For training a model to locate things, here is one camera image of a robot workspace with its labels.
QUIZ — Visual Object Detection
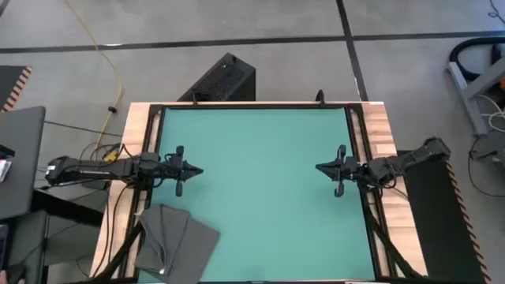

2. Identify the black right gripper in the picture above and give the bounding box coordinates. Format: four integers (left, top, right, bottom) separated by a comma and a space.
315, 144, 370, 198

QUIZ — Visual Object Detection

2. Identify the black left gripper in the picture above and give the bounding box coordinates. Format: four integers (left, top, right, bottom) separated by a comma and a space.
159, 144, 204, 197

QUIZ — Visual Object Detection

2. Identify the grey towel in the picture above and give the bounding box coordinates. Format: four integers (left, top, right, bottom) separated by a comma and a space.
133, 203, 221, 284

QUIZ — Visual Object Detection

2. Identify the green table mat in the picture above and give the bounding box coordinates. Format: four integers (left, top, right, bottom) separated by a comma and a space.
137, 106, 378, 283

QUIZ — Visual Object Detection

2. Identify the black computer tower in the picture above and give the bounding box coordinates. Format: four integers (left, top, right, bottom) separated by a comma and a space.
177, 52, 256, 103

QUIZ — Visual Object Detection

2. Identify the large black striped-edge floor mat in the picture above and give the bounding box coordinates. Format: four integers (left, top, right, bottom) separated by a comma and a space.
396, 149, 492, 284

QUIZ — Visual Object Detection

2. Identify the grey side cart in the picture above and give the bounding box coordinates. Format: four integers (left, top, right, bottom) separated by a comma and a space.
7, 187, 110, 284

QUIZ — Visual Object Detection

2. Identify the grey metal stand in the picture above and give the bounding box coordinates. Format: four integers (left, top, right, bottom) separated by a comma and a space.
445, 54, 505, 137

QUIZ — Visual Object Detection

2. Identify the grey round stand base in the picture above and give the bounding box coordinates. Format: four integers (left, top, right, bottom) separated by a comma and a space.
468, 129, 505, 198

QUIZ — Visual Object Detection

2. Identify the grey desk top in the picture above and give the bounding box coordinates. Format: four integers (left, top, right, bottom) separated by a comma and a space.
0, 105, 47, 221

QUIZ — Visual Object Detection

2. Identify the white item on desk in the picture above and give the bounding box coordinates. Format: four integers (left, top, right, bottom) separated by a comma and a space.
0, 159, 13, 183

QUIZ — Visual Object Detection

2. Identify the small black striped-edge floor mat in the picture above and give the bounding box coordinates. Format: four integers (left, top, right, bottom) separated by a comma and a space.
0, 65, 32, 114

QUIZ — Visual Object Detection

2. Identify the black metal table frame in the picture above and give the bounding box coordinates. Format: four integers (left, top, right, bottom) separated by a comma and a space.
132, 103, 395, 284

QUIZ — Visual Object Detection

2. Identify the black diagonal frame strut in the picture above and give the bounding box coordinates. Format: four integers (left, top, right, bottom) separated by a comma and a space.
92, 220, 145, 284
366, 204, 421, 281

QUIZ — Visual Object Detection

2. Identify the yellow power cable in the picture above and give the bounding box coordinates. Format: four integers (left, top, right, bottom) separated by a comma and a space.
62, 0, 124, 161

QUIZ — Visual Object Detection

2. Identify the white cable bundle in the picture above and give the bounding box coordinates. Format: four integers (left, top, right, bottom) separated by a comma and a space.
479, 93, 505, 133

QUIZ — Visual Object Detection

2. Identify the black hose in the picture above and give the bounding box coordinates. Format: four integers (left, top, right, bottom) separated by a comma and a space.
449, 35, 505, 82

